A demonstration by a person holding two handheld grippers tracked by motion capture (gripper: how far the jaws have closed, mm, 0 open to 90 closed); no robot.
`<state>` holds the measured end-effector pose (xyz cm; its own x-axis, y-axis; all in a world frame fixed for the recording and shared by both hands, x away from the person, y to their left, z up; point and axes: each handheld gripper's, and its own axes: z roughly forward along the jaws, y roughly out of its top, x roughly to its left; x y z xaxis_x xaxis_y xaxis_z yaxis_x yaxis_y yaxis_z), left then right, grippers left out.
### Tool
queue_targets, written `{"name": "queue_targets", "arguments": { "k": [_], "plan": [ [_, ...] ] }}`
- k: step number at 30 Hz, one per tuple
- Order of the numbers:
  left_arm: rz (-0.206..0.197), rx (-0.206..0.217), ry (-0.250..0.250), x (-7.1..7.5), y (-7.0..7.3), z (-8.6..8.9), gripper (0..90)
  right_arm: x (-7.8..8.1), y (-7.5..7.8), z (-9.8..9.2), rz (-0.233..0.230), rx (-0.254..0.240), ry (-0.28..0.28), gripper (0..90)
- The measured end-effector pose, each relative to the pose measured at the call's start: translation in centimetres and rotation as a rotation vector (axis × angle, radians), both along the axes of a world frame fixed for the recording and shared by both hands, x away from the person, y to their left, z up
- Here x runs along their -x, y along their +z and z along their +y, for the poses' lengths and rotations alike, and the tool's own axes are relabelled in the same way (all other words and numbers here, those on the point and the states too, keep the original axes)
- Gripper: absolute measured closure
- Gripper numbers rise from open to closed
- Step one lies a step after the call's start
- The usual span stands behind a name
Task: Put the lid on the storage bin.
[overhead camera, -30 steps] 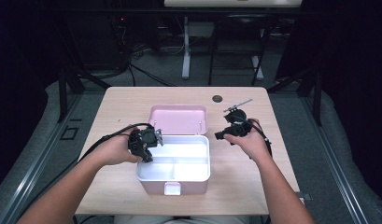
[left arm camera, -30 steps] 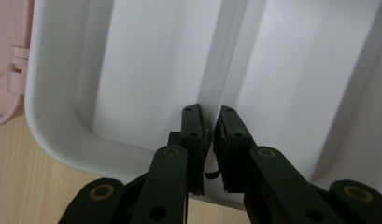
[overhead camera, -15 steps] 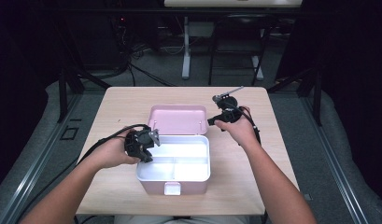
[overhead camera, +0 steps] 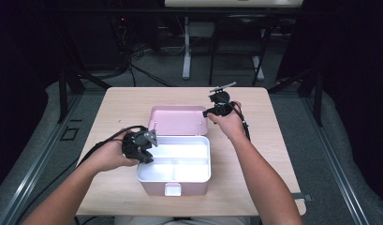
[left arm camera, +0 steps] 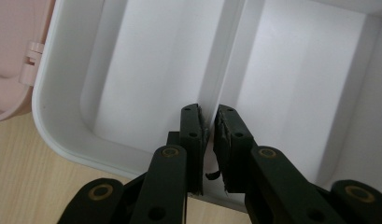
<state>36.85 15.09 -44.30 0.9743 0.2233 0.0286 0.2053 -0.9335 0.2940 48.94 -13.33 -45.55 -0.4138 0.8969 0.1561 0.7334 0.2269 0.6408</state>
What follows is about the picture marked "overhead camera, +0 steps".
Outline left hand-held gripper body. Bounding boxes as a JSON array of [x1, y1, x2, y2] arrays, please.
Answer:
[[121, 126, 159, 159]]

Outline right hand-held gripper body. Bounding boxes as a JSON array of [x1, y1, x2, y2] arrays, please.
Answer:
[[209, 82, 238, 117]]

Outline pink storage box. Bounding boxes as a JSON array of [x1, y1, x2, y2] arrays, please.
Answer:
[[136, 105, 212, 197]]

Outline white divided tray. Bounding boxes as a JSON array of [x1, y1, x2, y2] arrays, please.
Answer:
[[137, 135, 212, 184]]

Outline person's right hand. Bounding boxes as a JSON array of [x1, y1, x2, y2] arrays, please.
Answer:
[[207, 100, 248, 142]]

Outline person's left hand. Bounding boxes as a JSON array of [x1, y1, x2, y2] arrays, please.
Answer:
[[87, 127, 140, 173]]

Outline white desk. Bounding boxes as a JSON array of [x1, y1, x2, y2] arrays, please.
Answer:
[[164, 0, 304, 81]]

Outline black chair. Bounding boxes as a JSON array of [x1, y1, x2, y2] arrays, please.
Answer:
[[208, 13, 276, 87]]

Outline black metal stand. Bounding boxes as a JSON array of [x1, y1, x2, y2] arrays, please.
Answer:
[[56, 60, 112, 124], [268, 67, 325, 128]]

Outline dark computer tower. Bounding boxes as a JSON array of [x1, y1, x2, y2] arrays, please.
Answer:
[[109, 13, 132, 71]]

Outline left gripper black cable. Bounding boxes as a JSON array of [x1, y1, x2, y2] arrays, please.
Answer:
[[22, 125, 148, 219]]

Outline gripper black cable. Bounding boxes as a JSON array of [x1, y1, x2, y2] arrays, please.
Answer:
[[223, 97, 252, 142], [22, 125, 148, 219]]

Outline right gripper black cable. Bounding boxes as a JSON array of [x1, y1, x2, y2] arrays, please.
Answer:
[[223, 97, 252, 142]]

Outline black floor cables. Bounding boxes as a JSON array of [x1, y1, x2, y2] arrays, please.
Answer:
[[125, 40, 178, 88]]

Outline aluminium floor rail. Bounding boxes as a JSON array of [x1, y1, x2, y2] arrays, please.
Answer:
[[0, 93, 84, 225], [301, 93, 372, 225]]

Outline small grey bracket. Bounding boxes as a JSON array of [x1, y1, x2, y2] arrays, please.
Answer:
[[291, 193, 314, 203]]

